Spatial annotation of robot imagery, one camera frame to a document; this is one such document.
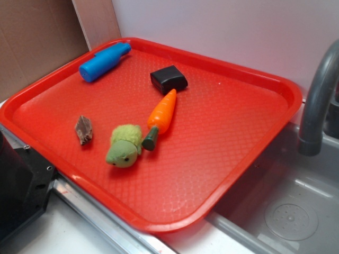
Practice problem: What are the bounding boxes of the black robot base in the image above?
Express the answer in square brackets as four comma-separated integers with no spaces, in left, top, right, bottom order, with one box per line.
[1,134,56,244]

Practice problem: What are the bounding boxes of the orange toy carrot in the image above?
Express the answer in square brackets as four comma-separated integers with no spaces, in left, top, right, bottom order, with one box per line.
[142,89,177,151]

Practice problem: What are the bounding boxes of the red plastic tray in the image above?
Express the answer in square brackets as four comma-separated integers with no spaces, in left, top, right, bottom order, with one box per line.
[1,38,302,233]

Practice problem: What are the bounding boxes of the green plush turtle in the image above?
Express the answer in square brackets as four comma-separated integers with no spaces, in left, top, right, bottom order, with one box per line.
[105,124,143,168]

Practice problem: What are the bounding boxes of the black rectangular block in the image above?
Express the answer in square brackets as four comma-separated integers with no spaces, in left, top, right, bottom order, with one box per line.
[150,65,188,95]

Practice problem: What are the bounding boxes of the brown wood chunk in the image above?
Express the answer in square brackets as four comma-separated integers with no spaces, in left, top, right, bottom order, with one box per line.
[75,115,93,146]

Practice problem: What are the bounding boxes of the blue plastic bottle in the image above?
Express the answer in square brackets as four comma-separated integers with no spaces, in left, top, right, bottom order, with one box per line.
[79,42,131,83]

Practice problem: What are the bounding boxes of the grey toy sink basin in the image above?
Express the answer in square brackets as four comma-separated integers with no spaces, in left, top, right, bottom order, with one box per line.
[161,124,338,253]

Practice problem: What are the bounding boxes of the grey toy faucet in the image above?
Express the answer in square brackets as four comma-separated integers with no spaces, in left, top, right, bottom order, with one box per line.
[297,40,338,156]

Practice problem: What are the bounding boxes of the brown cardboard panel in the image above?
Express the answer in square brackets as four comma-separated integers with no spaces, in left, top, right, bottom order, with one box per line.
[1,1,88,101]

